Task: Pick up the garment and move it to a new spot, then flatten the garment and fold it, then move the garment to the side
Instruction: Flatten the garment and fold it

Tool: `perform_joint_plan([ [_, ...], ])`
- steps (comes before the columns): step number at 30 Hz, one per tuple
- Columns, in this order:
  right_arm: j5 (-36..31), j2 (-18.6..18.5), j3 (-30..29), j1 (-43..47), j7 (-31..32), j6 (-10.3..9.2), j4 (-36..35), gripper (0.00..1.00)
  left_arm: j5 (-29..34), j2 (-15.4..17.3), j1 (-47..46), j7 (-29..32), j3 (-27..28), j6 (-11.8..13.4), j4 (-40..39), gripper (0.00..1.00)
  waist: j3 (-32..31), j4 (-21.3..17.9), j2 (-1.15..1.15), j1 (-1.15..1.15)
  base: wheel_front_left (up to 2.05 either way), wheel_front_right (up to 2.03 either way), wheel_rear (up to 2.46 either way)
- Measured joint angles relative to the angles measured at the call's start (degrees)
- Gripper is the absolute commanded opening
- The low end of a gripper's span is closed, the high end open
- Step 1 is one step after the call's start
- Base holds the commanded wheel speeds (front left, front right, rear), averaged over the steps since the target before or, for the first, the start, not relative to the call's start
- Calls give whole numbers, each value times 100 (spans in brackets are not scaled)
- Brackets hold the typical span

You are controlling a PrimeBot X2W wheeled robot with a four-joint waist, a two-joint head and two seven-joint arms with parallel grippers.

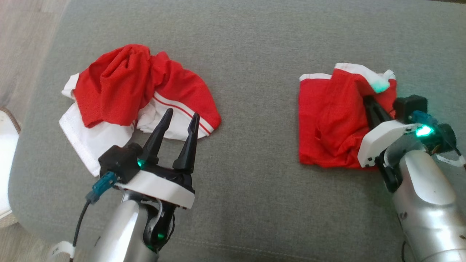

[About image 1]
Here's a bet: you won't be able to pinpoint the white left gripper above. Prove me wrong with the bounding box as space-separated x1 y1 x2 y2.
115 108 201 210

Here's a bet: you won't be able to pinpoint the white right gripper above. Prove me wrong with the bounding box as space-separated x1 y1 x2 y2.
358 95 424 168

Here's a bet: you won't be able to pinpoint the red shorts with white stripe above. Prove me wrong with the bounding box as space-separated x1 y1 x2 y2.
299 63 397 170

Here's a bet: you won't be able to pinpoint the red and white jersey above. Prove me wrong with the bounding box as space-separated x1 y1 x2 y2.
59 44 222 178

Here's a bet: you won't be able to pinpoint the wide grey sofa cushion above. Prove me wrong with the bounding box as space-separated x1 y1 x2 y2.
7 0 466 262

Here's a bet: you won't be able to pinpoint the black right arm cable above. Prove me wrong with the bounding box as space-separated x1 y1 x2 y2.
410 111 466 168

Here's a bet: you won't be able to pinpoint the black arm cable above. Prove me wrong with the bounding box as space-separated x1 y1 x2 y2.
410 111 466 168
69 172 118 262

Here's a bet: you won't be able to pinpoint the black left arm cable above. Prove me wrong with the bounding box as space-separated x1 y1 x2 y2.
69 172 118 262

